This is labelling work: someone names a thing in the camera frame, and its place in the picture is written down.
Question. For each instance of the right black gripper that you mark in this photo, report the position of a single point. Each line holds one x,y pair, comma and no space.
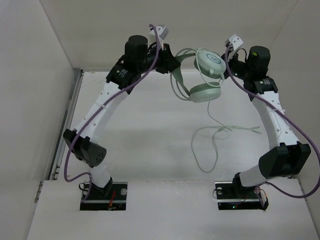
226,73

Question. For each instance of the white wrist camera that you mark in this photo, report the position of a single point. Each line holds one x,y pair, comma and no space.
162,32
233,43

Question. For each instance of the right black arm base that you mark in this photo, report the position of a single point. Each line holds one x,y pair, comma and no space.
249,198

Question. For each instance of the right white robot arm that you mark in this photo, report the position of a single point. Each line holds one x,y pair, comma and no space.
287,154

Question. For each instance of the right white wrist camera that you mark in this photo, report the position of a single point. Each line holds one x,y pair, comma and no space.
233,43

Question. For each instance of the mint green headphones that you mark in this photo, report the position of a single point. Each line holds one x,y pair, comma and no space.
211,68

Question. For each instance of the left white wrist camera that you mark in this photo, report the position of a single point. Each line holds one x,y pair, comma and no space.
162,32

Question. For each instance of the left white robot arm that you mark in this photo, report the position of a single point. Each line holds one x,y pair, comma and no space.
141,56

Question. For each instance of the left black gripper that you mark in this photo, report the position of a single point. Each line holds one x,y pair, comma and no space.
170,63

